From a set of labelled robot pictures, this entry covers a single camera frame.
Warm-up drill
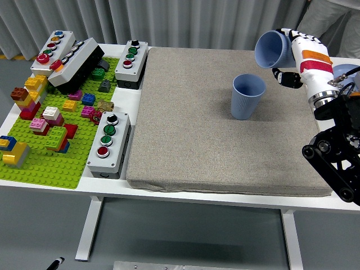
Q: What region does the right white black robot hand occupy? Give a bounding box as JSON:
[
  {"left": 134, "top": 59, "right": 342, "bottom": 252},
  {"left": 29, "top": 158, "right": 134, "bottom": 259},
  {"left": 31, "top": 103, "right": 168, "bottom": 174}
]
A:
[{"left": 271, "top": 27, "right": 340, "bottom": 99}]

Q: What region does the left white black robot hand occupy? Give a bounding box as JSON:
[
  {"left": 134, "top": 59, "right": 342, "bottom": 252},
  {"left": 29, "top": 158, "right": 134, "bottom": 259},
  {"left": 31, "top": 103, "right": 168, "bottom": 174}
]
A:
[{"left": 46, "top": 256, "right": 65, "bottom": 270}]

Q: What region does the blue ribbed plastic cup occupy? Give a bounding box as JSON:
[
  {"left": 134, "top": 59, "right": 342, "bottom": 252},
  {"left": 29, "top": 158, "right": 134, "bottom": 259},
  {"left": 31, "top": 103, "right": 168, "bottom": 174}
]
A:
[
  {"left": 254, "top": 30, "right": 298, "bottom": 69},
  {"left": 230, "top": 73, "right": 267, "bottom": 121}
]

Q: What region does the blue plate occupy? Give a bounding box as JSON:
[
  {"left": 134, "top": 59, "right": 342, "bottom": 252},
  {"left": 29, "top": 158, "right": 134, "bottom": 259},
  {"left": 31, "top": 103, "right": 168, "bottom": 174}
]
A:
[{"left": 332, "top": 64, "right": 360, "bottom": 93}]

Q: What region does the white table leg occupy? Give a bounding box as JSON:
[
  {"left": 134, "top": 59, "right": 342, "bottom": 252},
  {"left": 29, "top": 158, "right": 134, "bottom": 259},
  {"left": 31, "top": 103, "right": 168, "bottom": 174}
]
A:
[
  {"left": 280, "top": 208, "right": 304, "bottom": 270},
  {"left": 75, "top": 195, "right": 104, "bottom": 262}
]

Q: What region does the person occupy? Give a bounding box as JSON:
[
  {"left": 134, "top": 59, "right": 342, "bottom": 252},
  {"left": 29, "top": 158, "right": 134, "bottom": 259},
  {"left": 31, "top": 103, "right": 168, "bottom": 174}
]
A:
[{"left": 296, "top": 0, "right": 360, "bottom": 59}]

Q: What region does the green lego baseplate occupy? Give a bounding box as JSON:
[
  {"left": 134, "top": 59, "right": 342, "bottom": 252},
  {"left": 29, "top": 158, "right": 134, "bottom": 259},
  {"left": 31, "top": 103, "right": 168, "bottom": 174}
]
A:
[{"left": 0, "top": 57, "right": 120, "bottom": 190}]

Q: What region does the large yellow lego brick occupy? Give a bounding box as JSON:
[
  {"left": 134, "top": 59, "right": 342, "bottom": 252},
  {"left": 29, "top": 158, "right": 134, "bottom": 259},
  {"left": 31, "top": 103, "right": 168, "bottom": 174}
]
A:
[{"left": 2, "top": 142, "right": 29, "bottom": 165}]

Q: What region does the green lego brick stack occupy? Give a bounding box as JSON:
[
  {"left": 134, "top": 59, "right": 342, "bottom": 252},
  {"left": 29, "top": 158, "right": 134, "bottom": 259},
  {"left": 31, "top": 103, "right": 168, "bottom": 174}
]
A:
[{"left": 46, "top": 126, "right": 68, "bottom": 150}]

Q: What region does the grey-brown fabric mat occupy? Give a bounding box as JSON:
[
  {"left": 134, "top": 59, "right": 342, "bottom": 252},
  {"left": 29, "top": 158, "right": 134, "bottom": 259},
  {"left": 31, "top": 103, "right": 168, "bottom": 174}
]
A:
[{"left": 125, "top": 47, "right": 334, "bottom": 197}]

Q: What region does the red lego brick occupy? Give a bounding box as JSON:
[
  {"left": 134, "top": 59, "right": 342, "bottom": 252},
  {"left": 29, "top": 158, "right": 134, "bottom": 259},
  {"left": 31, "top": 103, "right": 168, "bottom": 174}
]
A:
[
  {"left": 64, "top": 123, "right": 79, "bottom": 139},
  {"left": 19, "top": 108, "right": 42, "bottom": 121}
]

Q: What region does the light pink lego brick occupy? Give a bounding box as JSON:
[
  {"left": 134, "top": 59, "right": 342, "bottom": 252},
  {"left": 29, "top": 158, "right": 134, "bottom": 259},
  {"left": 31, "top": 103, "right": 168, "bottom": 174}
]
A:
[{"left": 29, "top": 118, "right": 48, "bottom": 132}]

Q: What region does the grey four-button control box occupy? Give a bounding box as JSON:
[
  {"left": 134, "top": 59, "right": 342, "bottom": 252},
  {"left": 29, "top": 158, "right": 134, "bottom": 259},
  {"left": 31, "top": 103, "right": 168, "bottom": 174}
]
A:
[
  {"left": 86, "top": 111, "right": 132, "bottom": 180},
  {"left": 114, "top": 40, "right": 149, "bottom": 91}
]

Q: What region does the white lego brick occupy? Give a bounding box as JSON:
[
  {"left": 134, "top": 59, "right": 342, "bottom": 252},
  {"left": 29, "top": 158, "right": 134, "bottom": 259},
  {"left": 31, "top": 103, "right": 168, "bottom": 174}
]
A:
[{"left": 42, "top": 106, "right": 61, "bottom": 119}]

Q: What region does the grey pleated curtain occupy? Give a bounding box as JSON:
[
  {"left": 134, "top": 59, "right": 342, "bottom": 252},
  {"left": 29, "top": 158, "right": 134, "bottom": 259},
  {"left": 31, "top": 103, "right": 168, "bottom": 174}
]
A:
[{"left": 0, "top": 0, "right": 313, "bottom": 57}]

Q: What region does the brown lego brick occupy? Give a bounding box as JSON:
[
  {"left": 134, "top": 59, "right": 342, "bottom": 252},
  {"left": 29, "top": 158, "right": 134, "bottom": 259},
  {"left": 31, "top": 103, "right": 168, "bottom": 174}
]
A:
[{"left": 11, "top": 87, "right": 29, "bottom": 101}]

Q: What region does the dark green lego brick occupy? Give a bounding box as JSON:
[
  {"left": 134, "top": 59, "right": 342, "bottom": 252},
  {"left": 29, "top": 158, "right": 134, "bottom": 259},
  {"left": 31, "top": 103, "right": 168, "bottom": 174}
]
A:
[{"left": 91, "top": 67, "right": 106, "bottom": 81}]

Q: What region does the tilted grey black button box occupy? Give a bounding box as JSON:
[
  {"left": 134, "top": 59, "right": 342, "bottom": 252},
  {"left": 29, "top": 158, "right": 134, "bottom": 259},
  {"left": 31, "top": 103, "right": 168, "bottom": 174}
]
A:
[{"left": 47, "top": 38, "right": 105, "bottom": 95}]

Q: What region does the grey five-button control box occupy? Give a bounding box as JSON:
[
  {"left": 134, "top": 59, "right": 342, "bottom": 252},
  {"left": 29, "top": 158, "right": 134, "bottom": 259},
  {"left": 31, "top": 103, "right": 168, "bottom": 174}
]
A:
[{"left": 30, "top": 30, "right": 77, "bottom": 77}]

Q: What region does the brass valve red handle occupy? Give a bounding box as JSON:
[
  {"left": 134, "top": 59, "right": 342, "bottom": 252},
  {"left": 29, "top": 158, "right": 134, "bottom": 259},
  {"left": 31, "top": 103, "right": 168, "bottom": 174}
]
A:
[{"left": 89, "top": 99, "right": 115, "bottom": 125}]

